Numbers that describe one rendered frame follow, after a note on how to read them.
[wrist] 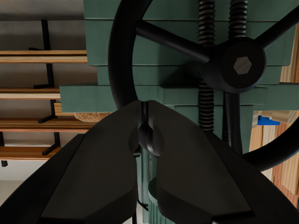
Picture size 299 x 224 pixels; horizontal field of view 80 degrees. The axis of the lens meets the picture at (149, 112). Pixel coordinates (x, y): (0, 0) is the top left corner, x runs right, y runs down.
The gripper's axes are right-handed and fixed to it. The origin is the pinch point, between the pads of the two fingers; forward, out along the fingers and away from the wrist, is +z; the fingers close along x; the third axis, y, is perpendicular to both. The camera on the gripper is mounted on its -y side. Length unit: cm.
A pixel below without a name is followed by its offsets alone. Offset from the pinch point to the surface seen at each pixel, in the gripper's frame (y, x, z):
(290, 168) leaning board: 127, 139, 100
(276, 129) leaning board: 109, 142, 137
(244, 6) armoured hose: -5.2, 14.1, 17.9
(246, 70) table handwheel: 0.3, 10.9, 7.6
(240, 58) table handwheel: -0.8, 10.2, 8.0
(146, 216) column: 81, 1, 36
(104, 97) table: 12.0, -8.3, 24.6
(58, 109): 22, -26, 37
